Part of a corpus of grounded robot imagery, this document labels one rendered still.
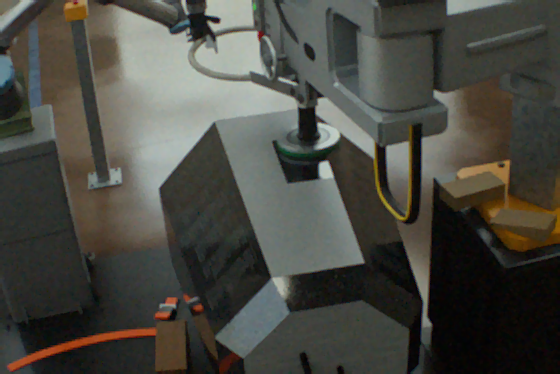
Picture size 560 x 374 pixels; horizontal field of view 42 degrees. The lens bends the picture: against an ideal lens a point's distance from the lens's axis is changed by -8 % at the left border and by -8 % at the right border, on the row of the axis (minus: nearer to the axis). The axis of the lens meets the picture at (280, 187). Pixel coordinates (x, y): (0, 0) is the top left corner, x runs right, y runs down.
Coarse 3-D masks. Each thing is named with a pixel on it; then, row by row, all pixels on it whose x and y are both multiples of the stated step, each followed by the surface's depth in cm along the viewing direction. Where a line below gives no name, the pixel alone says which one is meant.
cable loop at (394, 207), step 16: (416, 128) 186; (416, 144) 188; (384, 160) 211; (416, 160) 190; (384, 176) 213; (416, 176) 192; (384, 192) 214; (416, 192) 195; (400, 208) 208; (416, 208) 197
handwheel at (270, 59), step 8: (264, 40) 234; (264, 48) 238; (272, 48) 230; (264, 56) 235; (272, 56) 230; (280, 56) 236; (264, 64) 242; (272, 64) 235; (264, 72) 242; (272, 80) 235
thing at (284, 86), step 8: (256, 72) 288; (256, 80) 291; (264, 80) 281; (280, 80) 262; (288, 80) 286; (272, 88) 273; (280, 88) 265; (288, 88) 256; (296, 88) 248; (296, 96) 250; (312, 96) 236; (320, 96) 238; (312, 104) 237
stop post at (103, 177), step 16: (80, 0) 395; (80, 16) 389; (80, 32) 395; (80, 48) 399; (80, 64) 404; (80, 80) 408; (96, 96) 417; (96, 112) 419; (96, 128) 423; (96, 144) 428; (96, 160) 432; (96, 176) 442; (112, 176) 444
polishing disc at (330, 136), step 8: (288, 128) 274; (296, 128) 273; (320, 128) 272; (328, 128) 272; (280, 136) 269; (288, 136) 268; (328, 136) 266; (336, 136) 266; (280, 144) 264; (288, 144) 263; (296, 144) 262; (304, 144) 262; (312, 144) 262; (320, 144) 261; (328, 144) 261; (336, 144) 263; (296, 152) 260; (304, 152) 259; (312, 152) 259
